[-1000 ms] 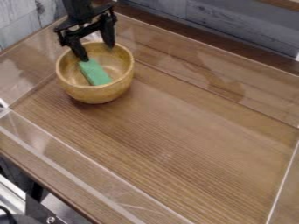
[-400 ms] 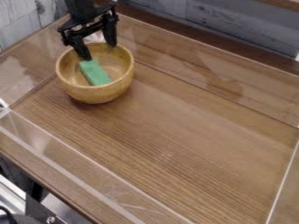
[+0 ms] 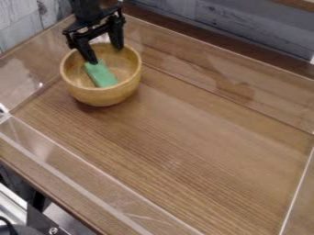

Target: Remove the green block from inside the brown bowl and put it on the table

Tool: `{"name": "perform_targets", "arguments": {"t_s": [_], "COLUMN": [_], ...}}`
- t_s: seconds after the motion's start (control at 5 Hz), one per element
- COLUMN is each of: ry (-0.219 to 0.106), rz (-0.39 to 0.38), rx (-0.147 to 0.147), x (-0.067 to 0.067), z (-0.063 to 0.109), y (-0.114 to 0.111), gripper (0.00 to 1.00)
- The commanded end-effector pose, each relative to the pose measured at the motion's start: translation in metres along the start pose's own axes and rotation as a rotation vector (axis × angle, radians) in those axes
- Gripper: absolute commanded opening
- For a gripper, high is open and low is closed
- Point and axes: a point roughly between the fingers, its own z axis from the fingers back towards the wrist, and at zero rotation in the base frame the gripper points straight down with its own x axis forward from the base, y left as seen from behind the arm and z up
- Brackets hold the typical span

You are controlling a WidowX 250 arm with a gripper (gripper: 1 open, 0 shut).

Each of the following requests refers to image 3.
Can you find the clear acrylic barrier tray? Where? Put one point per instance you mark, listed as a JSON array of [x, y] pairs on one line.
[[206, 154]]

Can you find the brown wooden bowl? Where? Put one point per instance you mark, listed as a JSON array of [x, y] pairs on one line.
[[124, 64]]

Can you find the black metal bracket with bolt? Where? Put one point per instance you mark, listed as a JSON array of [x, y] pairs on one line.
[[42, 223]]

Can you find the green rectangular block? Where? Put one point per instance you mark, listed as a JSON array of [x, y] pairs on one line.
[[100, 75]]

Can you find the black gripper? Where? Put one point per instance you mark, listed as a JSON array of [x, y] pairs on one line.
[[91, 16]]

